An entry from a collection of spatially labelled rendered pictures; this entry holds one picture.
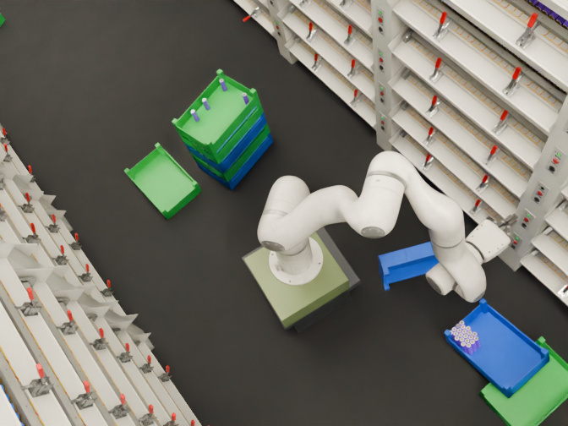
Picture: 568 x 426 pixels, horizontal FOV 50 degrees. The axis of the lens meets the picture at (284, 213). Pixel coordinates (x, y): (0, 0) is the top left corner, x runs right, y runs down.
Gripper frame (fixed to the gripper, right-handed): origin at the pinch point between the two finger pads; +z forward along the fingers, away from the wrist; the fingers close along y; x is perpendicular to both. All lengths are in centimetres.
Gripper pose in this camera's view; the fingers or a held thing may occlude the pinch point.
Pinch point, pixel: (510, 220)
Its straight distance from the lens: 199.7
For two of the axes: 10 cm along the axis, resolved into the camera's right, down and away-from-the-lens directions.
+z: 7.8, -6.1, 1.5
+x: -1.5, -4.1, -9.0
